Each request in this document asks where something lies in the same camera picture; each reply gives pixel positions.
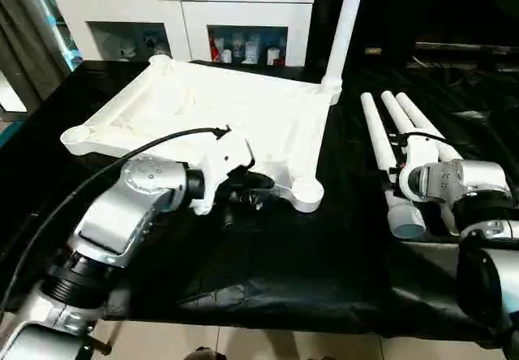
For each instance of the white plastic table leg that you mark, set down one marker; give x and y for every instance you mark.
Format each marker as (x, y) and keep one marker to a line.
(377, 133)
(395, 112)
(344, 23)
(421, 121)

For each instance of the white plastic table top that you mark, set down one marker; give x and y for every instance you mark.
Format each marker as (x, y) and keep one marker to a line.
(227, 104)

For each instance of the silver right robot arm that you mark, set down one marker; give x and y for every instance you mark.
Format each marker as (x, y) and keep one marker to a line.
(466, 181)

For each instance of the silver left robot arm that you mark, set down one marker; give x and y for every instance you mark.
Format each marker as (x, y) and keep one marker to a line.
(129, 206)

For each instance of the black work mat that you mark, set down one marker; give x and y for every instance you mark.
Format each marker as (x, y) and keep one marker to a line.
(304, 271)

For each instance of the gold piano label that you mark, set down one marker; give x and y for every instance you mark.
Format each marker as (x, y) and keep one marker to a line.
(373, 51)

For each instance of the black piano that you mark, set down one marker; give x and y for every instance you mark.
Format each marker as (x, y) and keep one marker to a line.
(446, 7)

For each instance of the white glass-door cabinet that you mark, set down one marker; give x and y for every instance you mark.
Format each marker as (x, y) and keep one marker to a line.
(182, 11)

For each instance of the grey curtain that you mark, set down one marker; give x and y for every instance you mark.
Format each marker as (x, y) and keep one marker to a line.
(24, 31)

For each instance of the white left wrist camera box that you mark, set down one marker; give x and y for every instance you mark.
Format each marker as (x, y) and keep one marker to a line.
(227, 157)

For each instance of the black folding table frame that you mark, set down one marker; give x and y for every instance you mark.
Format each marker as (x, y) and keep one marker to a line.
(101, 341)

